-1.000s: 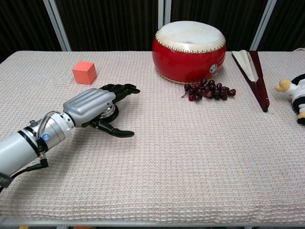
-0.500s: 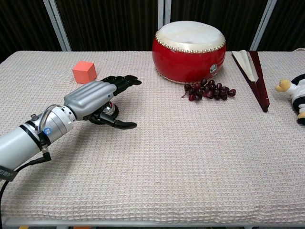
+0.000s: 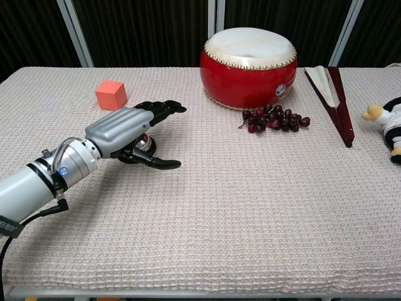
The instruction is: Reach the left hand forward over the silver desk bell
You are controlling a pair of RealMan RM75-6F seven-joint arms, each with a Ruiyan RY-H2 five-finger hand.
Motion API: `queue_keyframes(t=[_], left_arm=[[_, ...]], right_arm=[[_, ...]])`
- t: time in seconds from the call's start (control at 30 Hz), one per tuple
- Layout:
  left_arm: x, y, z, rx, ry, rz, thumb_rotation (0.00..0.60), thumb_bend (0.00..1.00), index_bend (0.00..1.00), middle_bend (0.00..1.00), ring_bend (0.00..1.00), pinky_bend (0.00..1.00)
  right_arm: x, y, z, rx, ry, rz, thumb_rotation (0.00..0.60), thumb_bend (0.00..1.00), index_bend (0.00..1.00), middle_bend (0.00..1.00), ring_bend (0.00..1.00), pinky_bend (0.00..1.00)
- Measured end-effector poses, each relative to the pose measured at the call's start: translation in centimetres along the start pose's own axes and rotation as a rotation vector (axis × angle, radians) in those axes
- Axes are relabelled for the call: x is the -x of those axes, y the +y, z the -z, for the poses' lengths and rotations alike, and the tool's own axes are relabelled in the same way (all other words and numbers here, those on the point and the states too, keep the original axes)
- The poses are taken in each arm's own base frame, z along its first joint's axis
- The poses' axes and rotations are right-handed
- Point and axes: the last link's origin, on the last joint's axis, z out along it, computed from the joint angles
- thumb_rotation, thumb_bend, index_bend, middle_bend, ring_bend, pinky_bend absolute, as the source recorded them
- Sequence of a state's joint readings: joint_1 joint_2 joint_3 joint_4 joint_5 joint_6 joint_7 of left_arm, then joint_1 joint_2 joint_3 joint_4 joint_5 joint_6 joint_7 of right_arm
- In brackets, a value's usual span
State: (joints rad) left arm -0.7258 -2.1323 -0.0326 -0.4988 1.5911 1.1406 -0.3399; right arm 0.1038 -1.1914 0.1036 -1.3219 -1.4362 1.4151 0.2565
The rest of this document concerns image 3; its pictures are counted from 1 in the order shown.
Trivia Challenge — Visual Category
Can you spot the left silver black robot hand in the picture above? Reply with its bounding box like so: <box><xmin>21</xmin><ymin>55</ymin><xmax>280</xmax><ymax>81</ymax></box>
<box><xmin>84</xmin><ymin>100</ymin><xmax>187</xmax><ymax>170</ymax></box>

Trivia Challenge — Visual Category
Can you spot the small round metal bowl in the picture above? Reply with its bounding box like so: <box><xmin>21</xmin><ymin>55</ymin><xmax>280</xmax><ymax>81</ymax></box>
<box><xmin>135</xmin><ymin>132</ymin><xmax>157</xmax><ymax>155</ymax></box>

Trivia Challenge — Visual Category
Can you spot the folded dark red hand fan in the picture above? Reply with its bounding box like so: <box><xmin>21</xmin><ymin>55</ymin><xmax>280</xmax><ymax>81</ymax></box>
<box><xmin>303</xmin><ymin>65</ymin><xmax>355</xmax><ymax>149</ymax></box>

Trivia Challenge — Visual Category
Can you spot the orange foam cube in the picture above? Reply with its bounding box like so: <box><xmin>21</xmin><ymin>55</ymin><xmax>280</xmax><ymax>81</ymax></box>
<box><xmin>95</xmin><ymin>80</ymin><xmax>128</xmax><ymax>111</ymax></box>

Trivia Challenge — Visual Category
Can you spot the beige waffle-weave tablecloth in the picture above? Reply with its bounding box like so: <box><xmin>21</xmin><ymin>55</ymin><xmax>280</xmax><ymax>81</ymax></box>
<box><xmin>0</xmin><ymin>65</ymin><xmax>401</xmax><ymax>294</ymax></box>

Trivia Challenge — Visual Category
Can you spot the red drum with white skin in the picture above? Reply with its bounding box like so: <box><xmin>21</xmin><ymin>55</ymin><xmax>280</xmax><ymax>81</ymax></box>
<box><xmin>199</xmin><ymin>26</ymin><xmax>298</xmax><ymax>111</ymax></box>

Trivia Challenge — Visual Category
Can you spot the dark red grape bunch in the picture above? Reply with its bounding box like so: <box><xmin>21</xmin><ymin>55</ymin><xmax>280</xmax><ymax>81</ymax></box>
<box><xmin>238</xmin><ymin>102</ymin><xmax>311</xmax><ymax>134</ymax></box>

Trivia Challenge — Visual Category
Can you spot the black white plush doll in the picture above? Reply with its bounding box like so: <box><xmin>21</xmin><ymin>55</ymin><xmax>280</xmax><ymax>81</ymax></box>
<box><xmin>362</xmin><ymin>96</ymin><xmax>401</xmax><ymax>164</ymax></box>

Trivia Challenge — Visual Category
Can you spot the aluminium partition post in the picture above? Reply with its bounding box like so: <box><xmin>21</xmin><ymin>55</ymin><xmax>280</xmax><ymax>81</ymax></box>
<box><xmin>329</xmin><ymin>0</ymin><xmax>365</xmax><ymax>68</ymax></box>
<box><xmin>207</xmin><ymin>0</ymin><xmax>226</xmax><ymax>41</ymax></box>
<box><xmin>56</xmin><ymin>0</ymin><xmax>95</xmax><ymax>68</ymax></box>

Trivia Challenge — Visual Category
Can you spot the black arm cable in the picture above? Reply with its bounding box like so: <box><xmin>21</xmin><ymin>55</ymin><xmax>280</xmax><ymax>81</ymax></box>
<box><xmin>0</xmin><ymin>198</ymin><xmax>70</xmax><ymax>301</ymax></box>

